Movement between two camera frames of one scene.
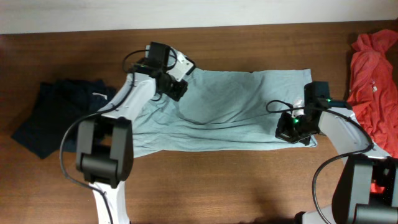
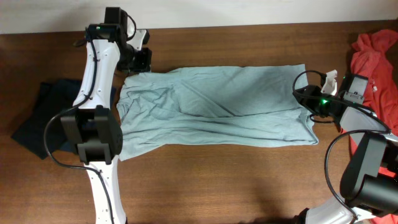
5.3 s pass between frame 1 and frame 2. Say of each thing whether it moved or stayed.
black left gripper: moved
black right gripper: moved
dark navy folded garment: stayed
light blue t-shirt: stayed
